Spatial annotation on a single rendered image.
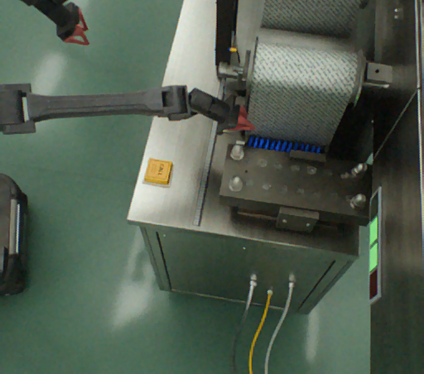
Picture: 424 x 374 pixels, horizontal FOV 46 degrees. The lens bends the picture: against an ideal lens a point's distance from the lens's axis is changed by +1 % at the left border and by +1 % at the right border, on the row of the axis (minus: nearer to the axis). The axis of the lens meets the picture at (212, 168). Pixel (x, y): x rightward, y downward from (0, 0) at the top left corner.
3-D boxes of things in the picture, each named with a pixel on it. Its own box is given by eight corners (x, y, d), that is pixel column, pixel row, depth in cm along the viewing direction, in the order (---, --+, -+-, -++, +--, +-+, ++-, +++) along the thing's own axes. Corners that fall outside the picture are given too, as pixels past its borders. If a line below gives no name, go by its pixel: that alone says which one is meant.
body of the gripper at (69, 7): (76, 4, 150) (58, -12, 144) (78, 30, 145) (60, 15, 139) (60, 14, 152) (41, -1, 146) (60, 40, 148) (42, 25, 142)
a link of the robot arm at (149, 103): (2, 131, 108) (-3, 82, 109) (2, 136, 113) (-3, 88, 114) (189, 119, 124) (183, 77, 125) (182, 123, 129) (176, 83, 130)
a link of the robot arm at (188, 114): (171, 118, 123) (166, 84, 124) (155, 127, 134) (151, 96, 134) (213, 117, 129) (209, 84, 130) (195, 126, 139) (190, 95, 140)
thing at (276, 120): (244, 135, 141) (249, 97, 125) (328, 147, 140) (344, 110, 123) (244, 136, 141) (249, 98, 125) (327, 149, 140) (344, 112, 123)
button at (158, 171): (150, 160, 150) (149, 157, 148) (172, 164, 150) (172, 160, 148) (144, 181, 147) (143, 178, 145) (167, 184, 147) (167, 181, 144)
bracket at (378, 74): (365, 66, 120) (368, 60, 119) (390, 69, 120) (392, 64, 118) (364, 83, 118) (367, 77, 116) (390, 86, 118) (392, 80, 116)
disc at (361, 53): (349, 72, 131) (364, 35, 118) (350, 72, 131) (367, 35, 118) (345, 121, 125) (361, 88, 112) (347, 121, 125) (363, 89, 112)
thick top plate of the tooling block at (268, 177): (227, 154, 144) (228, 143, 138) (367, 174, 141) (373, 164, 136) (218, 203, 136) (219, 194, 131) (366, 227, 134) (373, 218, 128)
